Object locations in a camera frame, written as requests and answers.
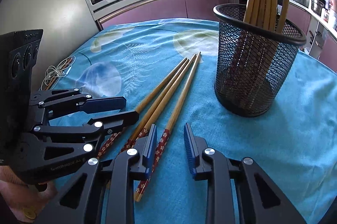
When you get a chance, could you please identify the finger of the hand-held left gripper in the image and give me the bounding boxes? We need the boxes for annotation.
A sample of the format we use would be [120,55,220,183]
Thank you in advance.
[29,88,127,113]
[32,110,140,153]

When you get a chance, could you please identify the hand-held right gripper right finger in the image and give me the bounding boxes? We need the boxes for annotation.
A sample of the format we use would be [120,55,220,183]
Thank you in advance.
[183,123,307,224]

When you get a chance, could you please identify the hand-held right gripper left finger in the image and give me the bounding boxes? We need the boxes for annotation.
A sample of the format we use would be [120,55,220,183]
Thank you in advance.
[35,124,158,224]

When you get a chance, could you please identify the wooden chopstick red patterned end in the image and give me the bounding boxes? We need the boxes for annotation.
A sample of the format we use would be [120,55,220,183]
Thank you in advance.
[133,52,202,202]
[97,57,189,159]
[120,54,198,153]

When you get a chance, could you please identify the black mesh utensil holder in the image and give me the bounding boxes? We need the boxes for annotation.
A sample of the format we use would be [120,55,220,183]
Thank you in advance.
[213,3,307,117]

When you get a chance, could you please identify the person's left hand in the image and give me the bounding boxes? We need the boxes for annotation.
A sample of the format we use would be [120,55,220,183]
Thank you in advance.
[0,165,60,224]

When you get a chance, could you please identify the dark smartphone orange edge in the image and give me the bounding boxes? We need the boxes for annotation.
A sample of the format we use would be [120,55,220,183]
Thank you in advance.
[42,56,76,91]

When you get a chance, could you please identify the blue floral tablecloth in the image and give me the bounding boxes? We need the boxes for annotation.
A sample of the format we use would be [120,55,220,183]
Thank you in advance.
[41,18,337,224]

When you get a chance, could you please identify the grey refrigerator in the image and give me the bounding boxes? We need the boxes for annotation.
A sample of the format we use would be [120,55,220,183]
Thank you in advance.
[0,0,110,98]

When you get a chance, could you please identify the pink base cabinets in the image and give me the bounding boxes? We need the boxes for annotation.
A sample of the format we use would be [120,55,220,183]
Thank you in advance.
[101,0,337,64]

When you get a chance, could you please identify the steel stock pot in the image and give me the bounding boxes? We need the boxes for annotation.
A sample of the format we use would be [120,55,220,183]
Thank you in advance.
[311,0,325,14]

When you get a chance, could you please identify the white earphone cable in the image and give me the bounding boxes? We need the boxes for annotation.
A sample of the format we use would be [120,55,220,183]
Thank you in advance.
[39,60,73,88]

